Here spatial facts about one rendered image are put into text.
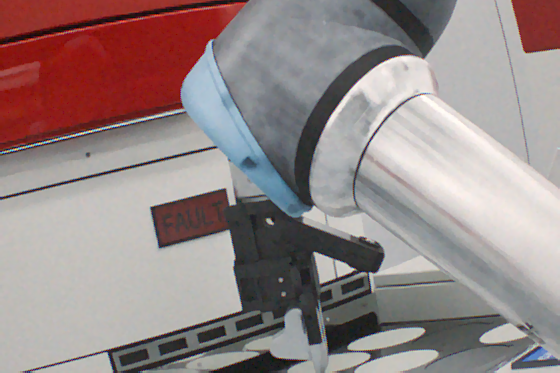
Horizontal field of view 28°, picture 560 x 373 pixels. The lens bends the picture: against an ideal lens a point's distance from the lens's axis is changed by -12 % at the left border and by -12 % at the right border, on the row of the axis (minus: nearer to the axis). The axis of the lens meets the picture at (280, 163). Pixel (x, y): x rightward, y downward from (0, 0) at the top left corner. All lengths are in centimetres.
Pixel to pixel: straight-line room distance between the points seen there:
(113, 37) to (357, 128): 63
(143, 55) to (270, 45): 59
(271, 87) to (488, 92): 374
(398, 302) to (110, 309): 44
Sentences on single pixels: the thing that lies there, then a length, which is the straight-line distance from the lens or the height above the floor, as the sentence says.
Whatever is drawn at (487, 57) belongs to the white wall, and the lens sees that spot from 451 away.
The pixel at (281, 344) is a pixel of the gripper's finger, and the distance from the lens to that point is 131.
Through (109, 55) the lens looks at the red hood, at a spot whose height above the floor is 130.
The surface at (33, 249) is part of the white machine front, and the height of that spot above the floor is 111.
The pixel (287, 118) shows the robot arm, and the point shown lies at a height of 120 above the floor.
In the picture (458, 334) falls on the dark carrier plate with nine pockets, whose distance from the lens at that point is 142.
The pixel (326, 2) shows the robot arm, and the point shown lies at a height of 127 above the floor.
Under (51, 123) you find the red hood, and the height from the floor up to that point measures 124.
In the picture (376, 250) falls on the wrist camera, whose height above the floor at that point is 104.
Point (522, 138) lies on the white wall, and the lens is 465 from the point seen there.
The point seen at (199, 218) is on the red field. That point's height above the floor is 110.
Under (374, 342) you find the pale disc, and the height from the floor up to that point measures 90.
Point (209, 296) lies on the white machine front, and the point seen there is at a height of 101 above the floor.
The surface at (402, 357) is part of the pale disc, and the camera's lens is 137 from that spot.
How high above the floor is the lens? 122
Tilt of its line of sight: 3 degrees down
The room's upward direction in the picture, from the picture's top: 11 degrees counter-clockwise
